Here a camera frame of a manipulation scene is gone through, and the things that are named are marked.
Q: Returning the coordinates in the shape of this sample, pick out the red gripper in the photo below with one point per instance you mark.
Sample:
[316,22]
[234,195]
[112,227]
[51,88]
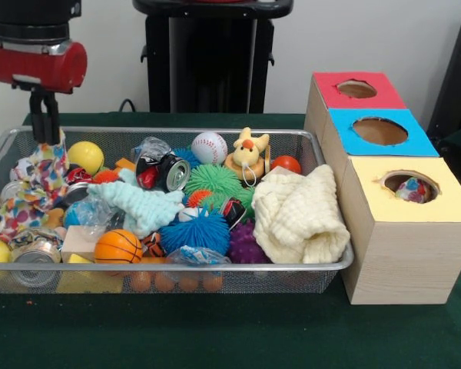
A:
[42,67]

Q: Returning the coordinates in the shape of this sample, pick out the polka dot cloth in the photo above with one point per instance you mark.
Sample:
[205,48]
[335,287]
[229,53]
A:
[413,190]
[42,177]

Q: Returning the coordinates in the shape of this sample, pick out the cream muslin cloth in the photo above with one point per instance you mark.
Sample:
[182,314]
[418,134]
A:
[299,215]

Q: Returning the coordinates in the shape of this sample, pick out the silver mesh bin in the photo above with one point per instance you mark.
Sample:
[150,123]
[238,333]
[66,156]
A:
[176,266]

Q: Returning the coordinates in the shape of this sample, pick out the wooden box with three holes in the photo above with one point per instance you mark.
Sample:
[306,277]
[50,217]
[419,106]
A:
[407,261]

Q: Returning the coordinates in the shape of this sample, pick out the yellow ball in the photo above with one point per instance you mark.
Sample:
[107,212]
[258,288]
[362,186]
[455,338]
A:
[86,157]

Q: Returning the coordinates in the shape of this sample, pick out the light blue muslin cloth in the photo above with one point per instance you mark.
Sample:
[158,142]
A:
[146,207]

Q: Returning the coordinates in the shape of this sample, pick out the orange toy basketball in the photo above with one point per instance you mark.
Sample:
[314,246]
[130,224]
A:
[118,248]

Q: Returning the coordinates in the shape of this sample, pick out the white toy baseball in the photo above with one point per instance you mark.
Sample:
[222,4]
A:
[210,148]

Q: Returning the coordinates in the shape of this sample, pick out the green spiky puffer ball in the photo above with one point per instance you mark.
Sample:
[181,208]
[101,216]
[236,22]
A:
[213,180]

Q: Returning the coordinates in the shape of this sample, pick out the blue spiky puffer ball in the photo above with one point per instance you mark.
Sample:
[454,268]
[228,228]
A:
[196,234]

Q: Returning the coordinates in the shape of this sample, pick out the yellow plush chick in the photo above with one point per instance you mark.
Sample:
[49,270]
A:
[247,153]

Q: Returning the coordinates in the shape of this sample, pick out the red orange ball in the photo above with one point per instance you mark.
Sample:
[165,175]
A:
[288,164]

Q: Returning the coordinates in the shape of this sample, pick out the dark green table cloth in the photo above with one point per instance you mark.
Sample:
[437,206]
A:
[215,334]

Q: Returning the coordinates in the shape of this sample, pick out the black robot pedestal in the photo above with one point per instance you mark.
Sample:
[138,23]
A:
[215,57]

